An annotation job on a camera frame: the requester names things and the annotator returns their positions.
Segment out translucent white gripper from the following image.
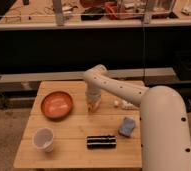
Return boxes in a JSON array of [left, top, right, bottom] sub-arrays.
[[86, 95, 101, 113]]

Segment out orange pepper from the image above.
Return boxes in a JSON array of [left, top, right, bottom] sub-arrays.
[[89, 101, 100, 112]]

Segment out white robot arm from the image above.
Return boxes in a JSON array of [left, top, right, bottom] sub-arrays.
[[83, 64, 191, 171]]

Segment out orange ceramic bowl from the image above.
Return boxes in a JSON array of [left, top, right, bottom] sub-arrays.
[[41, 91, 73, 119]]

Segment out white power strip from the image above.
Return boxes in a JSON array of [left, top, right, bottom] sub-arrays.
[[114, 100, 137, 110]]

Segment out black striped rectangular block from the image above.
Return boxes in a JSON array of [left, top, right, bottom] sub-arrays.
[[87, 135, 116, 149]]

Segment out blue sponge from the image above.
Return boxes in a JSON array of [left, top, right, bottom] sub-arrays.
[[118, 117, 136, 137]]

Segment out wooden table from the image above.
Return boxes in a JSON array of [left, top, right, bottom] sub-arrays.
[[14, 81, 142, 170]]

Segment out white plastic cup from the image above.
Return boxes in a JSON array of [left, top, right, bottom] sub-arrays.
[[32, 128, 54, 152]]

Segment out black object on shelf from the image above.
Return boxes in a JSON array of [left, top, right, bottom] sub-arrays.
[[81, 7, 104, 21]]

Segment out red tool on shelf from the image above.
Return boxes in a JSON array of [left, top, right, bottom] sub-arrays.
[[105, 2, 121, 20]]

